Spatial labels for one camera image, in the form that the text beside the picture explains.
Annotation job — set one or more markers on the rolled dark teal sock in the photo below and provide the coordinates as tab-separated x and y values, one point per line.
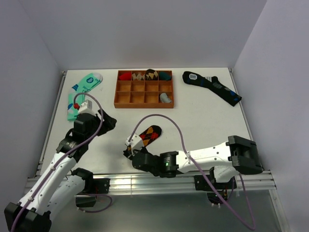
164	76

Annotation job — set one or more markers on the aluminium front rail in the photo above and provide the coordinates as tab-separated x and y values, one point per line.
146	184

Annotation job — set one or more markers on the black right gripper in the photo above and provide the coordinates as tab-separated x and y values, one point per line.
143	149

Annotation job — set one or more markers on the rolled red sock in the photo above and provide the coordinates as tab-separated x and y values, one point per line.
125	76

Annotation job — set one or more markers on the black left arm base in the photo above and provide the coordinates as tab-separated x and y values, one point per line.
100	186

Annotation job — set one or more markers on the brown wooden compartment tray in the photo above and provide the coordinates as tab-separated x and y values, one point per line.
143	94

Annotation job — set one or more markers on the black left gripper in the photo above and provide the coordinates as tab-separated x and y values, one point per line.
108	124

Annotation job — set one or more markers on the rolled black argyle sock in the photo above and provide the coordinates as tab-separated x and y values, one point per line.
151	75

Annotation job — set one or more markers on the red yellow argyle sock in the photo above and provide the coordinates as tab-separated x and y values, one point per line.
150	134

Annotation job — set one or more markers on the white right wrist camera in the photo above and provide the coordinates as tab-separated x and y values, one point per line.
133	143

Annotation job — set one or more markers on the rolled grey sock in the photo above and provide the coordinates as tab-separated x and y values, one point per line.
164	98

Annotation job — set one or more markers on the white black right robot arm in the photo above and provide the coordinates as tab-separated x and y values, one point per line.
235	156

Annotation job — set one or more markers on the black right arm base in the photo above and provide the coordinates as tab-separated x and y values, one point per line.
224	189

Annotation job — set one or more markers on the rolled beige argyle sock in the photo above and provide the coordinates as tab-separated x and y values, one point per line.
138	76

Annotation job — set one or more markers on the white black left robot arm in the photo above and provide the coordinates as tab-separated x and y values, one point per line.
60	182

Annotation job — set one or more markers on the mint green sock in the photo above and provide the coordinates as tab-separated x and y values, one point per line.
86	84

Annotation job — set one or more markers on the black blue sock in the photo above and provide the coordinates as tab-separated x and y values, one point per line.
214	85

